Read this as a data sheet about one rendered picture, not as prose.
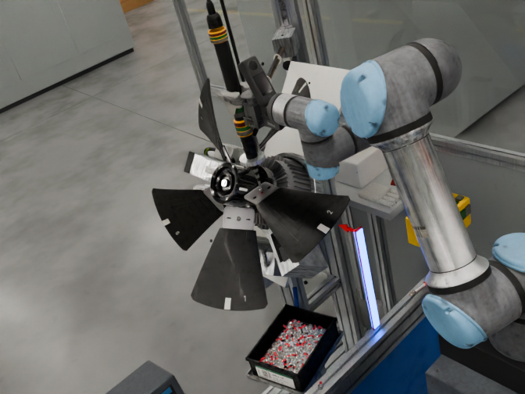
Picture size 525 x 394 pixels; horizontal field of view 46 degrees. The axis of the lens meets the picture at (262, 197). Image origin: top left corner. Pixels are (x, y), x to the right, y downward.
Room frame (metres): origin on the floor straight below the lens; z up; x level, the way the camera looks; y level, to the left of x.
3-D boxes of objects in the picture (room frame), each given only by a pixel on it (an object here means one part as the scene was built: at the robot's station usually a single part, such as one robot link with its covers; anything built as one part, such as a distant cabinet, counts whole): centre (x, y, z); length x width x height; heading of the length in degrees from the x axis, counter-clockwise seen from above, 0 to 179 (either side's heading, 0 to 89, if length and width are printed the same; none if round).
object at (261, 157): (1.49, -0.01, 1.34); 0.09 x 0.07 x 0.10; 160
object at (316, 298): (1.71, -0.11, 0.56); 0.19 x 0.04 x 0.04; 125
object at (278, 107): (1.32, -0.11, 1.48); 0.08 x 0.05 x 0.08; 125
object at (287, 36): (2.07, -0.22, 1.39); 0.10 x 0.07 x 0.08; 160
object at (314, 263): (1.45, -0.06, 0.98); 0.20 x 0.16 x 0.20; 125
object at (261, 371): (1.22, 0.03, 0.85); 0.22 x 0.17 x 0.07; 139
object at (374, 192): (1.77, -0.40, 0.87); 0.15 x 0.09 x 0.02; 35
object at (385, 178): (1.89, -0.39, 0.85); 0.36 x 0.24 x 0.03; 35
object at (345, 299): (1.78, -0.20, 0.58); 0.09 x 0.04 x 1.15; 35
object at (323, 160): (1.27, -0.17, 1.38); 0.11 x 0.08 x 0.11; 109
